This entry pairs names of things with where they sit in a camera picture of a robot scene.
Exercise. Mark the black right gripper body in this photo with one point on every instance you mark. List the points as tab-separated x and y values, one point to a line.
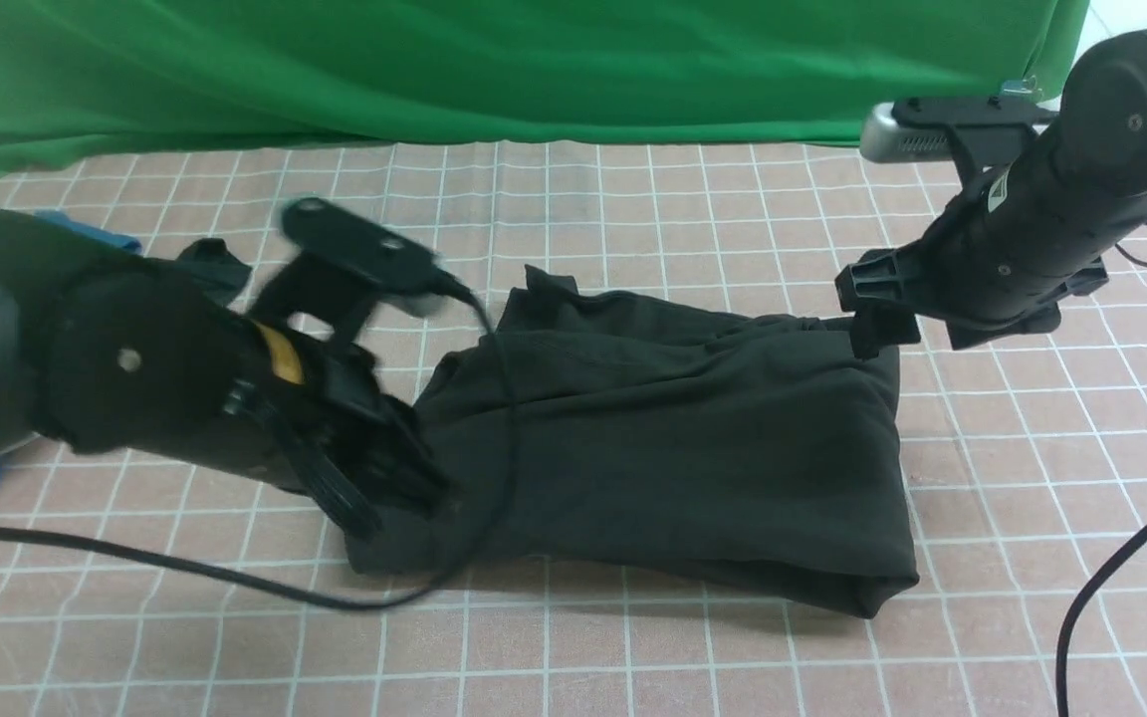
998	261

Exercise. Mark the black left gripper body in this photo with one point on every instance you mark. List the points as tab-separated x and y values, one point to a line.
348	445

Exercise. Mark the dark gray long-sleeve shirt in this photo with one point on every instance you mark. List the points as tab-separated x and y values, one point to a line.
756	453

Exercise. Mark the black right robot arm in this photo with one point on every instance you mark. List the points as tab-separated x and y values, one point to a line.
1101	122

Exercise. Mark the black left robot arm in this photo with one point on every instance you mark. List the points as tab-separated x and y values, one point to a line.
102	350

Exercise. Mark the blue clip on backdrop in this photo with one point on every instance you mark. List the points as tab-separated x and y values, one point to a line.
1023	88

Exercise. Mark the pink checkered tablecloth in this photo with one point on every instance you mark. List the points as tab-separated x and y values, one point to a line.
1025	461

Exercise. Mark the green backdrop cloth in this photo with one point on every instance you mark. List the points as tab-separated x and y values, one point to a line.
86	78

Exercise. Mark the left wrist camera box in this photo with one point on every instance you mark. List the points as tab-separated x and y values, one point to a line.
397	271

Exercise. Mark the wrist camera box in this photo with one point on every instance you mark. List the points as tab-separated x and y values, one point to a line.
397	271
989	130

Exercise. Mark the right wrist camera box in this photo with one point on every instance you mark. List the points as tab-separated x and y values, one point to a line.
989	130

